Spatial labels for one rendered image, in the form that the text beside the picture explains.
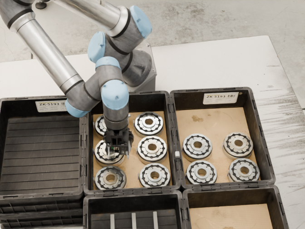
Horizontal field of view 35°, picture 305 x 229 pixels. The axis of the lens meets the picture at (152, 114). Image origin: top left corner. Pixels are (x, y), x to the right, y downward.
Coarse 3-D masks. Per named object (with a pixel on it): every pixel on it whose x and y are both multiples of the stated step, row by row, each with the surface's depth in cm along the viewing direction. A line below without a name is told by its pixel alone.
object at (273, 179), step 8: (208, 88) 172; (216, 88) 172; (224, 88) 172; (232, 88) 172; (240, 88) 172; (248, 88) 172; (256, 112) 166; (176, 120) 163; (256, 120) 163; (176, 128) 161; (176, 136) 159; (264, 136) 159; (176, 144) 157; (264, 144) 157; (264, 152) 156; (272, 168) 152; (184, 176) 149; (272, 176) 150; (184, 184) 148; (192, 184) 148; (200, 184) 148; (208, 184) 148; (216, 184) 148; (224, 184) 148; (232, 184) 148; (240, 184) 148; (248, 184) 148; (256, 184) 148
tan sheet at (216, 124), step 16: (176, 112) 177; (192, 112) 178; (208, 112) 178; (224, 112) 178; (240, 112) 178; (192, 128) 173; (208, 128) 173; (224, 128) 173; (240, 128) 174; (208, 160) 165; (224, 160) 165; (224, 176) 161
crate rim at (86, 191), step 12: (168, 96) 169; (168, 108) 168; (84, 120) 162; (168, 120) 163; (84, 132) 159; (84, 144) 156; (84, 156) 153; (84, 168) 150; (84, 180) 148; (84, 192) 145; (96, 192) 145; (108, 192) 145; (120, 192) 146
